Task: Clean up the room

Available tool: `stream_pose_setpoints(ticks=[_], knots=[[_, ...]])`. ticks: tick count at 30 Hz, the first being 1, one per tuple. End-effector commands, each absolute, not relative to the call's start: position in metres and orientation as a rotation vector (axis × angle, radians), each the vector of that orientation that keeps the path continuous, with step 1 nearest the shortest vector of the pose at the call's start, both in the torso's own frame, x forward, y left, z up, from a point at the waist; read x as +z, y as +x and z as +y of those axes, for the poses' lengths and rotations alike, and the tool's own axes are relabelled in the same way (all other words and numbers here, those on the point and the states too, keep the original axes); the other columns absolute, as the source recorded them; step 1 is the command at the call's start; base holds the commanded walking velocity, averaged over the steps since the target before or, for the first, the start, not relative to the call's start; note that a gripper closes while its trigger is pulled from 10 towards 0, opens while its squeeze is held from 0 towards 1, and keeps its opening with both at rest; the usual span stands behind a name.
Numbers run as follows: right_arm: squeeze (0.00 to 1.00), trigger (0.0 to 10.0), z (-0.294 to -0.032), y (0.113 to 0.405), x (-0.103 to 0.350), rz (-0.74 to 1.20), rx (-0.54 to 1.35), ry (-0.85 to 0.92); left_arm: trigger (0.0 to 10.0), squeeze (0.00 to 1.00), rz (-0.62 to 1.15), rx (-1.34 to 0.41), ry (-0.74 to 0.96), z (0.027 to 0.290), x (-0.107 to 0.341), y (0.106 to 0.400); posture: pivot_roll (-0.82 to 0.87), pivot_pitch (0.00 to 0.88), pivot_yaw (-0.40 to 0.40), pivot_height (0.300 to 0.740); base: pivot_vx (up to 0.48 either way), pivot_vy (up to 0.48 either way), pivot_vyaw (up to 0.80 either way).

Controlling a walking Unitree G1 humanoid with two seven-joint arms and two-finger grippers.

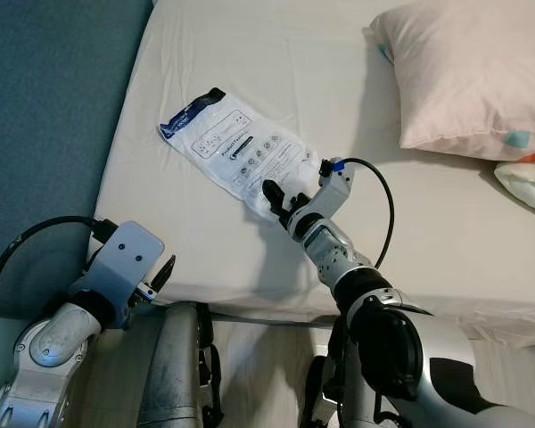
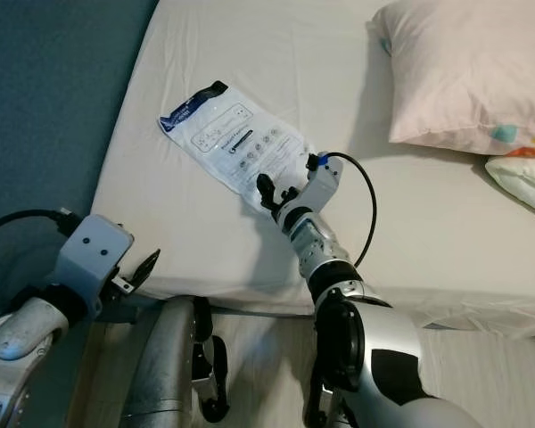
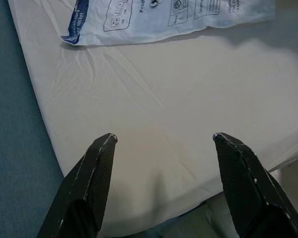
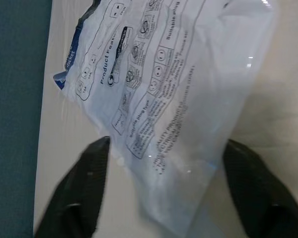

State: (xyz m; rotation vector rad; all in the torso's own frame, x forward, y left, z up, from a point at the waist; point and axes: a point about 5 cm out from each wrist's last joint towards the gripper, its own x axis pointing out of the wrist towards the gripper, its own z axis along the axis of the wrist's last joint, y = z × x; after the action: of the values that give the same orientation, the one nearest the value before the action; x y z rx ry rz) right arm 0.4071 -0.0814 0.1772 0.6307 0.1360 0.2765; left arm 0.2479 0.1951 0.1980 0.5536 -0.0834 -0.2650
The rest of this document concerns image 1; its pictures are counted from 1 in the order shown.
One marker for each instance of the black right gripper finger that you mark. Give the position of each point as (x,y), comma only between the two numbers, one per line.
(274,196)

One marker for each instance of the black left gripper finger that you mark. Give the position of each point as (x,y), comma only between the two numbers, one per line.
(165,275)

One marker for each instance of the white printed plastic bag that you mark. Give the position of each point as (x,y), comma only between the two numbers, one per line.
(223,143)

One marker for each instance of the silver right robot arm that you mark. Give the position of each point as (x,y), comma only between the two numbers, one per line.
(339,259)

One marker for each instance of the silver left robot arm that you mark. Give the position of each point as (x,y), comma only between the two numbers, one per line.
(45,348)

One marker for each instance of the beige bed mattress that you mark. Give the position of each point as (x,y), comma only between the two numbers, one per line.
(205,250)

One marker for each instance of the silver right robot leg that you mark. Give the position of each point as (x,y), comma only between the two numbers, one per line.
(325,392)

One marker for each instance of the teal upholstered headboard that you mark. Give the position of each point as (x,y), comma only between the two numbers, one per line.
(45,134)

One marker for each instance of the pink patterned pillow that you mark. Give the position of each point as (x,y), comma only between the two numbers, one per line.
(464,71)

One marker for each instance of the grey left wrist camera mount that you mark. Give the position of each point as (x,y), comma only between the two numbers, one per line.
(125,259)

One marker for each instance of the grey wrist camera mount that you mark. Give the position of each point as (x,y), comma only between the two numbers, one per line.
(125,259)
(337,187)

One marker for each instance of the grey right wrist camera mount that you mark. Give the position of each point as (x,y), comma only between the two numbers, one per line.
(337,187)

